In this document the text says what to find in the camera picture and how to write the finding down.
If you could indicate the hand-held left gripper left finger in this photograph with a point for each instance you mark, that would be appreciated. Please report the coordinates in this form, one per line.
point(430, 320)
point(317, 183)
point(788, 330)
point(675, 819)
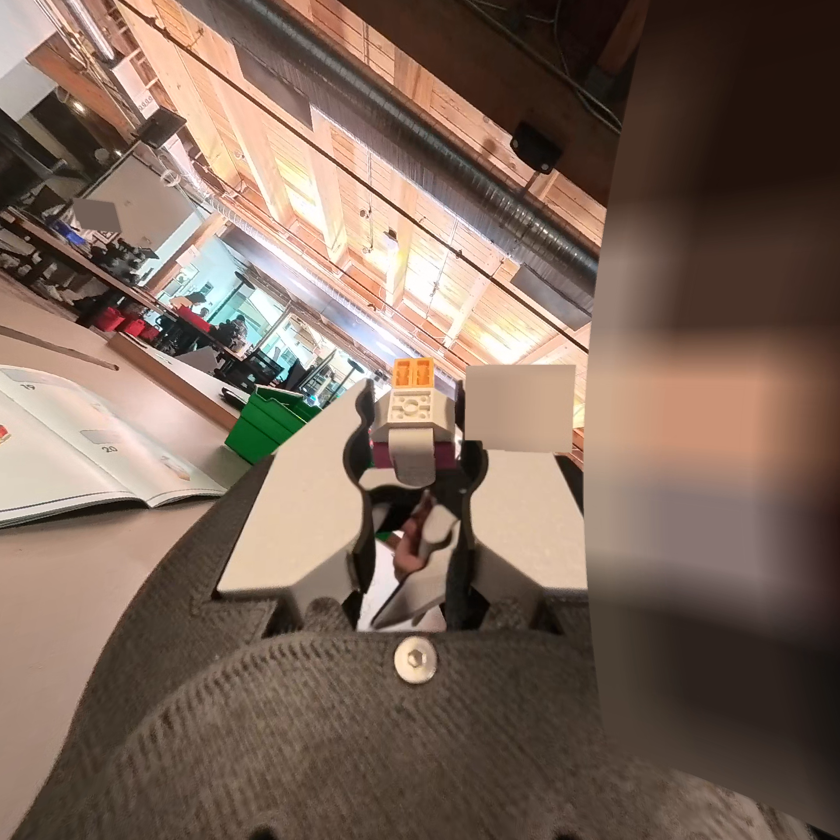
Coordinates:
point(295, 518)

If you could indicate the dark spiral ventilation duct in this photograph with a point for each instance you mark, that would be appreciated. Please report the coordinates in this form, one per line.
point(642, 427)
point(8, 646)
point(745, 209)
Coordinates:
point(459, 177)

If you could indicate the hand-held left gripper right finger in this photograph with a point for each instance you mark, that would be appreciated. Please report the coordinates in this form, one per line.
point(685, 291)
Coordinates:
point(525, 518)

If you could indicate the red storage bin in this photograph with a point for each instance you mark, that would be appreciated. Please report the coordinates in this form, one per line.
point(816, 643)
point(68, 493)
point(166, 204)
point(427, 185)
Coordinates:
point(108, 320)
point(141, 329)

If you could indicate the black ceiling box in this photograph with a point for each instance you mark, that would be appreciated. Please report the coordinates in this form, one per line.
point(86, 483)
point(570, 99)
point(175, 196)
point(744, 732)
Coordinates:
point(535, 145)

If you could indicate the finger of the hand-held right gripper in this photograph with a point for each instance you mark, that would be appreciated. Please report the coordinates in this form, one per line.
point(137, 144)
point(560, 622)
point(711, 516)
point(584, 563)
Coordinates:
point(413, 600)
point(438, 531)

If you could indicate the white and orange lego assembly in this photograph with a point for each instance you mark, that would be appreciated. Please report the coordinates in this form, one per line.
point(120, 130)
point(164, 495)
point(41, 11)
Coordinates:
point(410, 410)

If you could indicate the green plastic bin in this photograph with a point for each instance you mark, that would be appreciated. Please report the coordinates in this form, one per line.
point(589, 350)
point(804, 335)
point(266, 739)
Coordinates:
point(262, 426)

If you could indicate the black wall monitor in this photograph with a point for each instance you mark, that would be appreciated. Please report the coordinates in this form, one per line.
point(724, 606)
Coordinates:
point(159, 128)

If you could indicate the lego instruction booklet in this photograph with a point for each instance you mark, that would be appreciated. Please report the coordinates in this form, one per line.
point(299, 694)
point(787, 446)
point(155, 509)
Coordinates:
point(65, 433)

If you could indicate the long wooden background table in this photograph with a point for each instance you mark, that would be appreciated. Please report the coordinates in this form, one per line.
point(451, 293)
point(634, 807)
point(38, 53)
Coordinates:
point(65, 253)

